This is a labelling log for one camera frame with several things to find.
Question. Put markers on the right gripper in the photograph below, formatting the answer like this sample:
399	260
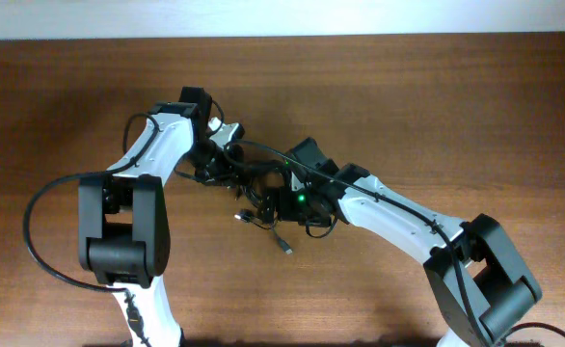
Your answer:
285	212

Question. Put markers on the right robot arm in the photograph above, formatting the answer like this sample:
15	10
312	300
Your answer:
479	279

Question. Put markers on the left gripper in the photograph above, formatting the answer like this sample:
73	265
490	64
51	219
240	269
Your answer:
230	174

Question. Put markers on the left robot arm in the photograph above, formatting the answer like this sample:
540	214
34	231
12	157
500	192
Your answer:
124	236

